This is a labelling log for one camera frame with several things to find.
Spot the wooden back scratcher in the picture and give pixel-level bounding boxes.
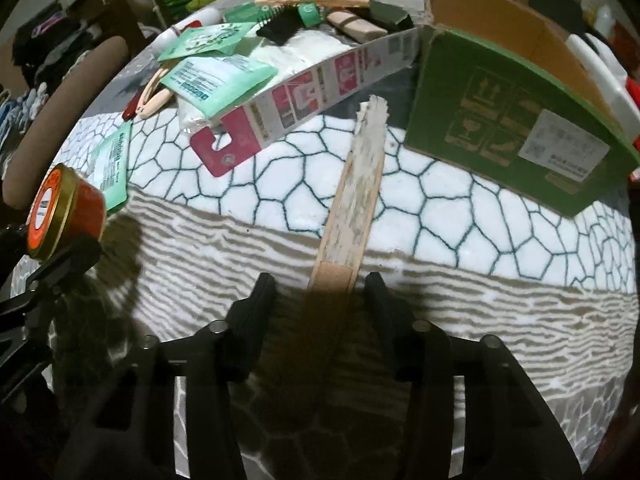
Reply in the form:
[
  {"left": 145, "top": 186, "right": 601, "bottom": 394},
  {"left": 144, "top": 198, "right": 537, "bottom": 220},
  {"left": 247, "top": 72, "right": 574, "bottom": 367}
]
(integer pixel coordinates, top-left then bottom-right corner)
[{"left": 254, "top": 0, "right": 370, "bottom": 8}]

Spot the patterned table blanket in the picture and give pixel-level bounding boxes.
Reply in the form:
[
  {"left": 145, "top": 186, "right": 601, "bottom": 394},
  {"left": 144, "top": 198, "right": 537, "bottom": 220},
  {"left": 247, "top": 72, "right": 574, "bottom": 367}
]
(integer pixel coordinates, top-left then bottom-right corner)
[{"left": 2, "top": 32, "right": 639, "bottom": 479}]

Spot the red handled tool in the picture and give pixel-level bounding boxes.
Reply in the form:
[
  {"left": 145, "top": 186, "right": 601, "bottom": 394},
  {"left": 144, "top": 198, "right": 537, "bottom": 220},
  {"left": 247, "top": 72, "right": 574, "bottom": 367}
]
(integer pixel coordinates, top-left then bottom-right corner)
[{"left": 122, "top": 89, "right": 142, "bottom": 122}]

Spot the white plastic bottle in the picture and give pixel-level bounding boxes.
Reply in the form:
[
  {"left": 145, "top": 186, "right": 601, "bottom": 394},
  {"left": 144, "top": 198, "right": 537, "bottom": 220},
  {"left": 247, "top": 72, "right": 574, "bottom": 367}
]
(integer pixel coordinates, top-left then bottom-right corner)
[{"left": 150, "top": 6, "right": 222, "bottom": 56}]

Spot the worn wooden stick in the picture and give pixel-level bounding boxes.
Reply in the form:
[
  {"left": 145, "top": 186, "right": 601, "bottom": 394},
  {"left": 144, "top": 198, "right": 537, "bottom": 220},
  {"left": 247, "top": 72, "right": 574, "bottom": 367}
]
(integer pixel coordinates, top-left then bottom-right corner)
[{"left": 279, "top": 96, "right": 388, "bottom": 413}]

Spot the mint wipes pack loose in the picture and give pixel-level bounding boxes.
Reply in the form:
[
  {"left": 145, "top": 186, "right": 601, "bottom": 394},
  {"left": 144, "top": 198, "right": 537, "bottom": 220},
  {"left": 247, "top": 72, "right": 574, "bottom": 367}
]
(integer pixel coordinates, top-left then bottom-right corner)
[{"left": 88, "top": 120, "right": 132, "bottom": 214}]

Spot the beige wrapped bar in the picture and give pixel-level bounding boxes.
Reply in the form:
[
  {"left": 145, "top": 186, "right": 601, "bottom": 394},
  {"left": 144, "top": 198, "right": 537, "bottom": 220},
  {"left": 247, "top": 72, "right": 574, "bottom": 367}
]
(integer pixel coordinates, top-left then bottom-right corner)
[{"left": 326, "top": 10, "right": 388, "bottom": 44}]

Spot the white tissue box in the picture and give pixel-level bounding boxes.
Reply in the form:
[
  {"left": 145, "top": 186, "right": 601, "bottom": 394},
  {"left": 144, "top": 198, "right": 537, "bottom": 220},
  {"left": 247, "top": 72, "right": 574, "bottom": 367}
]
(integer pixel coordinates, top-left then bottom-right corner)
[{"left": 565, "top": 32, "right": 640, "bottom": 150}]

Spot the dark green small box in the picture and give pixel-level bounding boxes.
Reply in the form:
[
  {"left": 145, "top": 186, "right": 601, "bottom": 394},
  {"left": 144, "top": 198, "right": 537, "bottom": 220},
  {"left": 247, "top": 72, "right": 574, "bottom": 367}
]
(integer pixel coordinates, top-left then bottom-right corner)
[{"left": 369, "top": 0, "right": 413, "bottom": 32}]

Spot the black hair brush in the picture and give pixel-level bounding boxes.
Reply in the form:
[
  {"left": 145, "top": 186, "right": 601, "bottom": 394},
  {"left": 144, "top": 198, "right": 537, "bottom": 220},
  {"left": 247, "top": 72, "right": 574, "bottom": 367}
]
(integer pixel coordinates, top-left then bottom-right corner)
[{"left": 256, "top": 6, "right": 304, "bottom": 47}]

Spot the mint wet wipes pack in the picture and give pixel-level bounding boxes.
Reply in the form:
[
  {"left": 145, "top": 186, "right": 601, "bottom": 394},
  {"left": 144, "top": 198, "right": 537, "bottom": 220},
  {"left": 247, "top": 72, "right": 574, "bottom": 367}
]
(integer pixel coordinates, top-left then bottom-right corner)
[{"left": 160, "top": 54, "right": 278, "bottom": 118}]

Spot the pink white long package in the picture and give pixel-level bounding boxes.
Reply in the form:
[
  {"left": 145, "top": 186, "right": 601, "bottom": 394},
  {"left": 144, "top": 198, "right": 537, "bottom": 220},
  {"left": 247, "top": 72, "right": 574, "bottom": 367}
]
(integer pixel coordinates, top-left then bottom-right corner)
[{"left": 190, "top": 27, "right": 421, "bottom": 177}]

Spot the orange lid gold tin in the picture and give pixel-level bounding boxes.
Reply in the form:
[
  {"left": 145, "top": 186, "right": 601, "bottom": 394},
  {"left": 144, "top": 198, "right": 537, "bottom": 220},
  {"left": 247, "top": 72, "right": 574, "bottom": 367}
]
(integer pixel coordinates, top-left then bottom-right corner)
[{"left": 27, "top": 164, "right": 106, "bottom": 261}]

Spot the green tea packet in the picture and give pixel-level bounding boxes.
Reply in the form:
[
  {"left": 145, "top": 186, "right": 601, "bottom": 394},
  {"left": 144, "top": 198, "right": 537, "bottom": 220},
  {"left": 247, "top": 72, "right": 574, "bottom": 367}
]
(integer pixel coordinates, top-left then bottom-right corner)
[{"left": 157, "top": 22, "right": 255, "bottom": 62}]

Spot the green cardboard box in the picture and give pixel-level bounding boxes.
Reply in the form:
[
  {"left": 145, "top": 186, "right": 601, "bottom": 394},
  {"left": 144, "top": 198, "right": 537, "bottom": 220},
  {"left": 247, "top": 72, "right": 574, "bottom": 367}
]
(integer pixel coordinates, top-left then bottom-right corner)
[{"left": 405, "top": 0, "right": 639, "bottom": 217}]

